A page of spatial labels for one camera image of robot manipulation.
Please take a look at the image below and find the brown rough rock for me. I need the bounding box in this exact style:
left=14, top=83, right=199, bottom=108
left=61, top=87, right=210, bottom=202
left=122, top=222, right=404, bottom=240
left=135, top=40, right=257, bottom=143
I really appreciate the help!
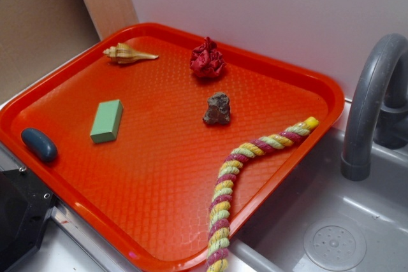
left=203, top=92, right=231, bottom=125

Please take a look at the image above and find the crumpled red foil ball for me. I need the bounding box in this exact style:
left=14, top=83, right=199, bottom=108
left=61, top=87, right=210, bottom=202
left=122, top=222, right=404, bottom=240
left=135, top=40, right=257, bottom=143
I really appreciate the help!
left=189, top=37, right=226, bottom=78

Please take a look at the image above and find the grey toy sink basin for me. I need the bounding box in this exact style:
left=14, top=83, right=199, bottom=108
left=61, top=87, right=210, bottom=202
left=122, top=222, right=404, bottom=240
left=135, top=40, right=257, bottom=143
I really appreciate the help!
left=230, top=129, right=407, bottom=271

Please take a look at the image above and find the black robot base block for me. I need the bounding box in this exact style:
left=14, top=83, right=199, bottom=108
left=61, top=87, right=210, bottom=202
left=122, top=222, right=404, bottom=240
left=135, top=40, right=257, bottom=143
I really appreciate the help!
left=1, top=167, right=55, bottom=271

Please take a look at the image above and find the green rectangular block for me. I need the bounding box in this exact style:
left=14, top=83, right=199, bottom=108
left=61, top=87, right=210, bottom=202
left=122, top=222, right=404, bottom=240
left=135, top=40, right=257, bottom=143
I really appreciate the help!
left=90, top=99, right=124, bottom=144

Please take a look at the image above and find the orange plastic tray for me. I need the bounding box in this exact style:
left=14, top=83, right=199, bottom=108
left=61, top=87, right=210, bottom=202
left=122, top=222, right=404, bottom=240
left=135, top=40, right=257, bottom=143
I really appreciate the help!
left=1, top=24, right=344, bottom=271

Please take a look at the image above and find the tan spiral seashell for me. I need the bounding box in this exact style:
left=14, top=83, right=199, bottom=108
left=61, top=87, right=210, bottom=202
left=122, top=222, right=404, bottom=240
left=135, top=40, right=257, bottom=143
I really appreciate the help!
left=103, top=43, right=159, bottom=64

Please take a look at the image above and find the yellow pink twisted rope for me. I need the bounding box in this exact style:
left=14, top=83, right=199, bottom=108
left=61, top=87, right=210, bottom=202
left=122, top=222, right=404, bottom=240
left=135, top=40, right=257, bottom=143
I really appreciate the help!
left=205, top=116, right=320, bottom=272

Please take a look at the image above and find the grey plastic faucet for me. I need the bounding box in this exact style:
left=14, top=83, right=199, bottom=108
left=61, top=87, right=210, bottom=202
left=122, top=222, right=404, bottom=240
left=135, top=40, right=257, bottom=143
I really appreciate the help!
left=341, top=33, right=407, bottom=181

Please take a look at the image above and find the dark blue oval stone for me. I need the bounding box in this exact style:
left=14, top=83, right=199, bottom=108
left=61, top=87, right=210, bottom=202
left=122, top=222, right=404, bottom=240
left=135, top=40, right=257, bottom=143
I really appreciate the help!
left=21, top=127, right=58, bottom=162

